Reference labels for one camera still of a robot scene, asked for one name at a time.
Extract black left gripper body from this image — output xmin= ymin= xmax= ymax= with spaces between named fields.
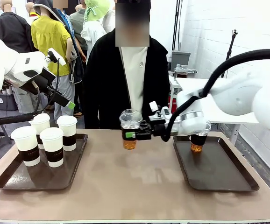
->
xmin=20 ymin=68 xmax=57 ymax=96

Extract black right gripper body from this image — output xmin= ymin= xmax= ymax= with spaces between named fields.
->
xmin=151 ymin=123 xmax=167 ymax=137

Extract clear dome-lid tea cup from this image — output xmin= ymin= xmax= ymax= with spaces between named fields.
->
xmin=119 ymin=109 xmax=143 ymax=150
xmin=190 ymin=121 xmax=212 ymax=154

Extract white paper cup black sleeve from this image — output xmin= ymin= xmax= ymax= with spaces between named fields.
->
xmin=39 ymin=127 xmax=64 ymax=168
xmin=56 ymin=115 xmax=78 ymax=152
xmin=28 ymin=113 xmax=51 ymax=150
xmin=11 ymin=126 xmax=41 ymax=167

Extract person's right forearm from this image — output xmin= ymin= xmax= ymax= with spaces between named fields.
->
xmin=83 ymin=91 xmax=101 ymax=129

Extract dark brown plastic tray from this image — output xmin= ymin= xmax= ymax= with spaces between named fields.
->
xmin=173 ymin=135 xmax=260 ymax=192
xmin=0 ymin=130 xmax=89 ymax=191

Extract bystander in blue shirt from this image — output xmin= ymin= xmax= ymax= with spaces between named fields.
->
xmin=52 ymin=0 xmax=89 ymax=117

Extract grey storage bin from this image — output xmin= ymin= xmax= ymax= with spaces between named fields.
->
xmin=0 ymin=96 xmax=19 ymax=111

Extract person in black cardigan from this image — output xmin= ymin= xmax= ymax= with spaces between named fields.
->
xmin=83 ymin=0 xmax=171 ymax=130

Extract white background table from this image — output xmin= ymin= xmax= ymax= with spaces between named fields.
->
xmin=168 ymin=75 xmax=260 ymax=147

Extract clear plastic container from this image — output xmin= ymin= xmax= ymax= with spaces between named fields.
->
xmin=174 ymin=63 xmax=199 ymax=79

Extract mannequin with striped collar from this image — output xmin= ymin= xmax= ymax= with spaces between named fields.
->
xmin=25 ymin=1 xmax=40 ymax=26

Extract bystander in grey-green shirt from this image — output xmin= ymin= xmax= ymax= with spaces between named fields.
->
xmin=69 ymin=4 xmax=89 ymax=51

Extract grey box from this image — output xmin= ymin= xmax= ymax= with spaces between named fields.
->
xmin=171 ymin=50 xmax=192 ymax=72

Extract black light stand poles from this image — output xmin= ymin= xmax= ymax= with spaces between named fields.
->
xmin=171 ymin=0 xmax=184 ymax=52

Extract black tripod stand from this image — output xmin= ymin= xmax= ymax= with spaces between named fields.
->
xmin=220 ymin=28 xmax=239 ymax=79

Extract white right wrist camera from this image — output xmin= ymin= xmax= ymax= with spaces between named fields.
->
xmin=148 ymin=100 xmax=173 ymax=122

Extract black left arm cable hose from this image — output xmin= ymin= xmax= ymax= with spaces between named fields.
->
xmin=0 ymin=80 xmax=42 ymax=126

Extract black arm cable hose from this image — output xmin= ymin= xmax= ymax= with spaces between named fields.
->
xmin=160 ymin=49 xmax=270 ymax=142
xmin=0 ymin=80 xmax=42 ymax=126

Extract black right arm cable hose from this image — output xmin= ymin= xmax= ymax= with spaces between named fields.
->
xmin=160 ymin=49 xmax=270 ymax=142

